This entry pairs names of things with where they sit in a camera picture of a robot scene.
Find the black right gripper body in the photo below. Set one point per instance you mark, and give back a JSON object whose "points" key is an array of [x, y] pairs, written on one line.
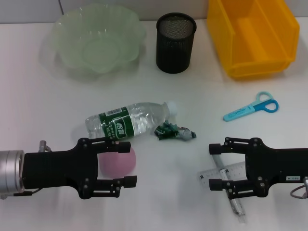
{"points": [[272, 168]]}

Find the transparent plastic ruler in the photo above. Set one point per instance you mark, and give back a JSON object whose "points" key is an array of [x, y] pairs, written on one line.
{"points": [[235, 170]]}

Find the grey white pen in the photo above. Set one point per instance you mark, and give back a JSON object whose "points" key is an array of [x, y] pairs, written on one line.
{"points": [[237, 207]]}

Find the blue capped scissors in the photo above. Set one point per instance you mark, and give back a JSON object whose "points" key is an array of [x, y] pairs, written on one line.
{"points": [[240, 113]]}

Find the green plastic wrapper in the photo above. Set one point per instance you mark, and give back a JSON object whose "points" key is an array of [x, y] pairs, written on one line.
{"points": [[166, 131]]}

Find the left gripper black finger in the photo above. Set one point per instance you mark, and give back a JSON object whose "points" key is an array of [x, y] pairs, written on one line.
{"points": [[115, 185], [113, 147]]}

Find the clear water bottle green label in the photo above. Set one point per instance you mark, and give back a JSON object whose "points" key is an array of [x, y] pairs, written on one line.
{"points": [[134, 118]]}

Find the yellow plastic bin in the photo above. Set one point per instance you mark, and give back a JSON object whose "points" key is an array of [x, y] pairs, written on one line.
{"points": [[252, 65]]}

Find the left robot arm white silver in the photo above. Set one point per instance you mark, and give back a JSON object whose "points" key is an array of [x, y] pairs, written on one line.
{"points": [[12, 170]]}

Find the pink toy peach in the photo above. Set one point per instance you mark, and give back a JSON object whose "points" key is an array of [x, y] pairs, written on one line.
{"points": [[118, 163]]}

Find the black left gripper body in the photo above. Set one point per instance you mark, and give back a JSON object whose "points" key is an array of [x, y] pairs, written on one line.
{"points": [[53, 168]]}

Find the black mesh pen holder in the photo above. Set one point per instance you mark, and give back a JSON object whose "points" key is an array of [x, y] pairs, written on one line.
{"points": [[175, 48]]}

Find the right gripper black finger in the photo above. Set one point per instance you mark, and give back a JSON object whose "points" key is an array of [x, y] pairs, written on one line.
{"points": [[235, 188], [231, 146]]}

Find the left wrist silver stub connector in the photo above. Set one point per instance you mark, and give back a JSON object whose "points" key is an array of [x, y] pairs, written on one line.
{"points": [[43, 145]]}

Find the translucent green fruit bowl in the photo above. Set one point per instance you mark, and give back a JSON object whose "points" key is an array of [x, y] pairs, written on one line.
{"points": [[101, 50]]}

